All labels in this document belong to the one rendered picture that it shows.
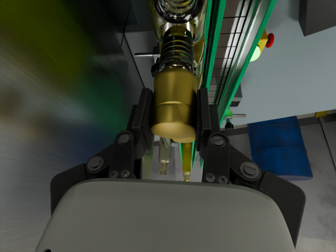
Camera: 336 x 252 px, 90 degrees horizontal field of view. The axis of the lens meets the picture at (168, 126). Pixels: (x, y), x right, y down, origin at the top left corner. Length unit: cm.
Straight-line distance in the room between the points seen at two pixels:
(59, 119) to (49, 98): 2
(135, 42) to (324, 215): 295
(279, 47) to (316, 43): 11
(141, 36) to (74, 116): 31
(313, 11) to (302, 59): 25
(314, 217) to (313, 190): 33
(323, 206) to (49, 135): 304
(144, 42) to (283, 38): 45
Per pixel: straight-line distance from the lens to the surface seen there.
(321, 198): 307
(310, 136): 322
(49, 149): 19
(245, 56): 42
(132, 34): 47
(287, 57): 79
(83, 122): 23
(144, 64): 54
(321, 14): 61
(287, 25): 68
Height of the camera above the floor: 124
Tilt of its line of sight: 23 degrees down
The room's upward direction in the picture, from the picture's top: 177 degrees counter-clockwise
